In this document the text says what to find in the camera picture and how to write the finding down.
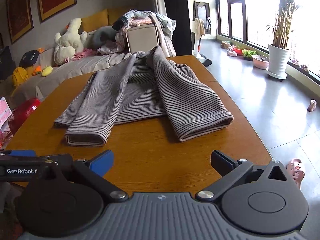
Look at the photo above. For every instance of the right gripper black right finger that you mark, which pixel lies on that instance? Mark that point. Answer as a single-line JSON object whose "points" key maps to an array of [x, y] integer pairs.
{"points": [[233, 173]]}

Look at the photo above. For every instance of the left red framed picture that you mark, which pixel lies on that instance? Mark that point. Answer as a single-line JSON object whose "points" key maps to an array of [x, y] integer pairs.
{"points": [[19, 18]]}

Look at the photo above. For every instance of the pink box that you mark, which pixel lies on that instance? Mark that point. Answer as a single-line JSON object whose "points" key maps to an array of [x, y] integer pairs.
{"points": [[5, 111]]}

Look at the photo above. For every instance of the orange plush toy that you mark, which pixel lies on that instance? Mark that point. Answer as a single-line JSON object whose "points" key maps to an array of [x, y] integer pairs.
{"points": [[37, 70]]}

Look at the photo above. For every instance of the pile of clothes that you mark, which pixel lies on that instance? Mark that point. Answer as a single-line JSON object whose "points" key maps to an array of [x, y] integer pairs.
{"points": [[141, 31]]}

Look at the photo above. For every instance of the pink basin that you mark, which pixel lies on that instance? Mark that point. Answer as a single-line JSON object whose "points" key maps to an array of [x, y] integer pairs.
{"points": [[260, 61]]}

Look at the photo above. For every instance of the red round container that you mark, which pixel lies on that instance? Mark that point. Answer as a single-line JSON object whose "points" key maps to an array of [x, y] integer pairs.
{"points": [[21, 114]]}

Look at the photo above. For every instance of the grey striped sweater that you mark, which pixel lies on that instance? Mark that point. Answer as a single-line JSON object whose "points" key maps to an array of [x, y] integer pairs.
{"points": [[144, 85]]}

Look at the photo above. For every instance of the small yellow lemon toy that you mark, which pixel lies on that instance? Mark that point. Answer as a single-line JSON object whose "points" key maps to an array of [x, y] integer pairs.
{"points": [[46, 71]]}

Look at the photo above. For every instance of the green plant tray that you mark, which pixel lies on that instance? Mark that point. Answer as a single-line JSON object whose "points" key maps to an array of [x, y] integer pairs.
{"points": [[248, 54]]}

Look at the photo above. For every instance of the pink perforated slipper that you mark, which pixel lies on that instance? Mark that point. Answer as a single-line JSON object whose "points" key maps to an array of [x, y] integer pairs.
{"points": [[295, 170]]}

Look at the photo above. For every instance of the cream plush duck toy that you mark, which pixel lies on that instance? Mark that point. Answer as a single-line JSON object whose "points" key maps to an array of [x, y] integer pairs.
{"points": [[70, 43]]}

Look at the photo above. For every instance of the white exercise machine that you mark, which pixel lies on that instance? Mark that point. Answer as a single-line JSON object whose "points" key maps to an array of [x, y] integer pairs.
{"points": [[197, 33]]}

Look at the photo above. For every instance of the beige covered sofa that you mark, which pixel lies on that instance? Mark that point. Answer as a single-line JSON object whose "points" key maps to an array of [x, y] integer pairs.
{"points": [[40, 87]]}

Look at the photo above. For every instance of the grey plush pillow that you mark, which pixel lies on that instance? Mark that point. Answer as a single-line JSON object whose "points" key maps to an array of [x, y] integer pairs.
{"points": [[101, 36]]}

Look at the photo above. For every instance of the yellow sofa cushion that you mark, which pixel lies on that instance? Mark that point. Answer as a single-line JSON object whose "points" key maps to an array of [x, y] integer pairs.
{"points": [[106, 17]]}

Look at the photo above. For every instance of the tall bamboo plant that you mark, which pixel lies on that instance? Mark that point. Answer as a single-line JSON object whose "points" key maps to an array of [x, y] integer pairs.
{"points": [[282, 27]]}

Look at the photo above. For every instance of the small floor figurine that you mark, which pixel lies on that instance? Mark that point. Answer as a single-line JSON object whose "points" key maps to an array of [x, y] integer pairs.
{"points": [[312, 105]]}

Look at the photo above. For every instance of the white plant pot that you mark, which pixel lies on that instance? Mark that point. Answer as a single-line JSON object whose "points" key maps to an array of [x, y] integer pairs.
{"points": [[278, 59]]}

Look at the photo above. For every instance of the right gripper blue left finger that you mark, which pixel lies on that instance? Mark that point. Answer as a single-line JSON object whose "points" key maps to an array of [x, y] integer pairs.
{"points": [[91, 173]]}

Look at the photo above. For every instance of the black cap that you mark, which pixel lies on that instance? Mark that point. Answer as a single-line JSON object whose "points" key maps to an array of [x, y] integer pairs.
{"points": [[29, 58]]}

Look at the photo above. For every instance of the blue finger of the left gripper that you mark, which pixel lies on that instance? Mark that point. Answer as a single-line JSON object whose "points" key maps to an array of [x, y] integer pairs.
{"points": [[22, 153]]}

